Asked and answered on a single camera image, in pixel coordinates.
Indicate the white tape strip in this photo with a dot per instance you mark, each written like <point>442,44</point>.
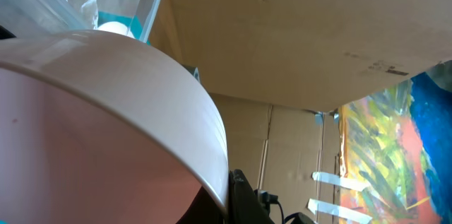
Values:
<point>348,183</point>
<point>342,212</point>

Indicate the colourful painting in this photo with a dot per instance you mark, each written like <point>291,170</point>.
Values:
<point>398,143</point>

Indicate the large white plate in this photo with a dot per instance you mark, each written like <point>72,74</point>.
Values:
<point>116,27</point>

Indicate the clear plastic bin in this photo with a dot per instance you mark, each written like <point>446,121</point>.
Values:
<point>28,18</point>

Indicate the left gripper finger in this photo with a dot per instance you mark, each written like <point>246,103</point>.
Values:
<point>242,205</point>

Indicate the small pink bowl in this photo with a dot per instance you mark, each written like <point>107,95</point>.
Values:
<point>98,127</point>

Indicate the teal serving tray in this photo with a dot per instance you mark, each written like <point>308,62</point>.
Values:
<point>139,23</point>

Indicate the cardboard backdrop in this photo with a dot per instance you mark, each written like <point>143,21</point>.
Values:
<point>280,70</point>

